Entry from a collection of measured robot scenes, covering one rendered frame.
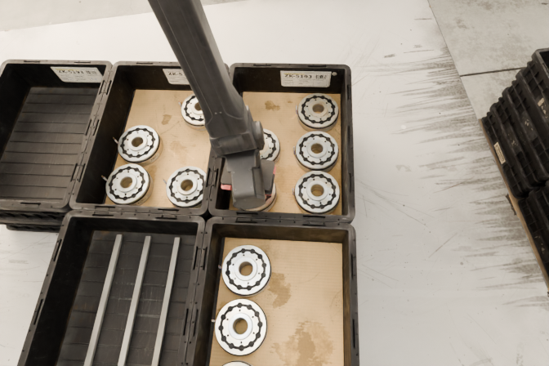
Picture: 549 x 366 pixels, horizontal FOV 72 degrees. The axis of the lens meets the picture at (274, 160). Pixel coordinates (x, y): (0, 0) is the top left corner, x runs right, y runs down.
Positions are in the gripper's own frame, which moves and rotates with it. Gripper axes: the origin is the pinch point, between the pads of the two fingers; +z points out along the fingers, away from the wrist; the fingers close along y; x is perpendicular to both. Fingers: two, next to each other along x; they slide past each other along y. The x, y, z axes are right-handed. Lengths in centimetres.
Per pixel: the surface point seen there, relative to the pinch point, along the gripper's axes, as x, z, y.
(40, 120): 14, 7, -61
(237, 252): -14.5, 1.2, -0.4
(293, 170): 7.5, 3.8, 8.9
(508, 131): 60, 54, 91
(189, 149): 9.8, 5.0, -17.7
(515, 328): -19, 14, 63
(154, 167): 4.0, 5.3, -25.3
